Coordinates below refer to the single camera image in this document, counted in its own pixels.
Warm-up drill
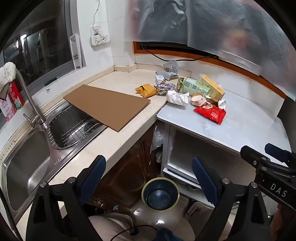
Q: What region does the yellow box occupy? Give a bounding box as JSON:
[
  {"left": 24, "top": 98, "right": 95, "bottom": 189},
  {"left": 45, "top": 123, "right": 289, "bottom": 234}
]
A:
[{"left": 198, "top": 75, "right": 225, "bottom": 100}]

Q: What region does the white wall socket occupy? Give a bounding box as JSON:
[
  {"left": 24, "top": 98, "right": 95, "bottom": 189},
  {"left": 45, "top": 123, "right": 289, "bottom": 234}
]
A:
[{"left": 90, "top": 26, "right": 110, "bottom": 47}]

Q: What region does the clear plastic bag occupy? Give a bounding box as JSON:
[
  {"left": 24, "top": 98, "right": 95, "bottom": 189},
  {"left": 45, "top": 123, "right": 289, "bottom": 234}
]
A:
[{"left": 150, "top": 125, "right": 165, "bottom": 163}]

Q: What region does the green carton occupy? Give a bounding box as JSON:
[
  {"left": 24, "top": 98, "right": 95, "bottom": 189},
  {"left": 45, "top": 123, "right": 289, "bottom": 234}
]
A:
[{"left": 177, "top": 77, "right": 213, "bottom": 98}]

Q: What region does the wire dish rack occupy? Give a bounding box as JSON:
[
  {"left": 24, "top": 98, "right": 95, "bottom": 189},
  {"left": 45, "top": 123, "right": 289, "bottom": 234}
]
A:
[{"left": 47, "top": 116, "right": 103, "bottom": 149}]

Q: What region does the brown cardboard sheet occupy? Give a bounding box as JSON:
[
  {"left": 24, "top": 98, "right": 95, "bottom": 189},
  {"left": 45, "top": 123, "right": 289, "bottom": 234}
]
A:
[{"left": 63, "top": 84, "right": 151, "bottom": 132}]

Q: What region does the steel faucet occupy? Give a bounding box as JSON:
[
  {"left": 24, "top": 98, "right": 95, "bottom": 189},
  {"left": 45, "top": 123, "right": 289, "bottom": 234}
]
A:
[{"left": 15, "top": 69, "right": 47, "bottom": 128}]

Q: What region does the wooden cabinet door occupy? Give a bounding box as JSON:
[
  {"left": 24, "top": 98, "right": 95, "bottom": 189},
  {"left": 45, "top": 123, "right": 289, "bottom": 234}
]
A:
[{"left": 92, "top": 125, "right": 162, "bottom": 207}]

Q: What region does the person's left leg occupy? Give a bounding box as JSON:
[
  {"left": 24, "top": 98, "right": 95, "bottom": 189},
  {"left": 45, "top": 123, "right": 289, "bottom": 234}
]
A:
[{"left": 89, "top": 212, "right": 134, "bottom": 241}]

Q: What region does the person's right leg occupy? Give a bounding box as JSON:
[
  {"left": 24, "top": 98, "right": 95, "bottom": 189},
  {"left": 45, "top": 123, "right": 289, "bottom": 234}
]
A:
[{"left": 185, "top": 202, "right": 232, "bottom": 241}]

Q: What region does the white paper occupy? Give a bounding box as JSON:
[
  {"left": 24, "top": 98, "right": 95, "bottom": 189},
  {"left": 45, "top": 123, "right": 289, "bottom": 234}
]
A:
[{"left": 166, "top": 90, "right": 190, "bottom": 106}]

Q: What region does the red snack packet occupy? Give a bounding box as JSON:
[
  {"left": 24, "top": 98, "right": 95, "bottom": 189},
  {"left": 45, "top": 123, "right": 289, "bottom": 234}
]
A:
[{"left": 193, "top": 103, "right": 226, "bottom": 125}]

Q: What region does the blue trash bin cream rim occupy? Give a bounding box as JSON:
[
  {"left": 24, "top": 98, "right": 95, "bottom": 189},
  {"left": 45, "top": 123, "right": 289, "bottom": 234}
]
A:
[{"left": 142, "top": 177, "right": 180, "bottom": 211}]

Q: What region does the translucent plastic sheet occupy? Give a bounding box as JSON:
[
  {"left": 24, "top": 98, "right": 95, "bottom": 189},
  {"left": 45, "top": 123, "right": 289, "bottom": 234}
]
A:
[{"left": 124, "top": 0, "right": 289, "bottom": 77}]

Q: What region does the silver pouch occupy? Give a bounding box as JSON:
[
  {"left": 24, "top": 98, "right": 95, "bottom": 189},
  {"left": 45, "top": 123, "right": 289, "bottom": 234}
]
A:
[{"left": 157, "top": 61, "right": 181, "bottom": 81}]

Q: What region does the yellow brown paper packet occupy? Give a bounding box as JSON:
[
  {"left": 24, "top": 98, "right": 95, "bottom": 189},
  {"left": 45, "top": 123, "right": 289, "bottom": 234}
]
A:
[{"left": 135, "top": 85, "right": 159, "bottom": 97}]

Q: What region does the window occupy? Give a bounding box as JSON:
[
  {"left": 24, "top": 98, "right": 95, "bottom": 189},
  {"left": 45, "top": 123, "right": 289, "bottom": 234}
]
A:
[{"left": 0, "top": 0, "right": 77, "bottom": 93}]

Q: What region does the white fluffy cloth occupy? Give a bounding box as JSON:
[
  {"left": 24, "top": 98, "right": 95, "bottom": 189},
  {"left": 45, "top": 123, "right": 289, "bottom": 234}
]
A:
[{"left": 0, "top": 62, "right": 16, "bottom": 91}]

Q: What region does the white cable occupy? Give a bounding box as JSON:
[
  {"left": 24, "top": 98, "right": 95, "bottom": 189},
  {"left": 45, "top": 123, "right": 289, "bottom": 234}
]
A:
[{"left": 92, "top": 0, "right": 104, "bottom": 43}]

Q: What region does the stainless steel double sink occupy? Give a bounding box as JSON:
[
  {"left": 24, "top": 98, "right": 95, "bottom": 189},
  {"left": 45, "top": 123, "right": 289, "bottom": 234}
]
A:
[{"left": 0, "top": 100, "right": 108, "bottom": 223}]

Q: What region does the brown wooden frame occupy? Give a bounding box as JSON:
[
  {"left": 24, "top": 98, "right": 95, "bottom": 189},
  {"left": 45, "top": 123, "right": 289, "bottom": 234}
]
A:
[{"left": 133, "top": 41, "right": 288, "bottom": 98}]

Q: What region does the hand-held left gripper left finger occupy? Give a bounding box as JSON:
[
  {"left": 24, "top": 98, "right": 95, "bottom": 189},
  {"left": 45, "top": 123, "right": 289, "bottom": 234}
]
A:
[{"left": 26, "top": 155, "right": 107, "bottom": 241}]

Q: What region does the person's leg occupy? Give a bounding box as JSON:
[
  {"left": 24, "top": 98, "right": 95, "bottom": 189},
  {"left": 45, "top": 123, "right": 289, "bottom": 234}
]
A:
[
  {"left": 185, "top": 202, "right": 232, "bottom": 241},
  {"left": 89, "top": 212, "right": 134, "bottom": 241}
]

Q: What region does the white orange paper cup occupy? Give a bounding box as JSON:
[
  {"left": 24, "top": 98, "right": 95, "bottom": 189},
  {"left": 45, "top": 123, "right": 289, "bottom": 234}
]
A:
[{"left": 191, "top": 94, "right": 211, "bottom": 107}]

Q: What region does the brass door handle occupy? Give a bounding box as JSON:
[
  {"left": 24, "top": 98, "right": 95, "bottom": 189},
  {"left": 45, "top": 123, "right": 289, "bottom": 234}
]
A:
[{"left": 92, "top": 197, "right": 107, "bottom": 209}]

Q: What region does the foil wrapper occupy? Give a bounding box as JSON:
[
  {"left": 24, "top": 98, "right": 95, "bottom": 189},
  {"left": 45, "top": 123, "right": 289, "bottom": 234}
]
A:
[{"left": 154, "top": 83, "right": 177, "bottom": 95}]

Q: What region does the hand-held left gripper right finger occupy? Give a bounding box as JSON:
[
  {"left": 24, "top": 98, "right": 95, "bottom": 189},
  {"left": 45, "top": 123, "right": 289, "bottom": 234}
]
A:
[{"left": 192, "top": 156, "right": 271, "bottom": 241}]

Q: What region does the red pink package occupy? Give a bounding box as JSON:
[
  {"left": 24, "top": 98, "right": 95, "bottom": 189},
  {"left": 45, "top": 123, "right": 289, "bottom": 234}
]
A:
[{"left": 1, "top": 81, "right": 25, "bottom": 122}]

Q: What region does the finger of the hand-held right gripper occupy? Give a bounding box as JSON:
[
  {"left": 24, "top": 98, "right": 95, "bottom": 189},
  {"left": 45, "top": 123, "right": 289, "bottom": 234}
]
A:
[
  {"left": 240, "top": 146, "right": 272, "bottom": 172},
  {"left": 265, "top": 143, "right": 292, "bottom": 163}
]

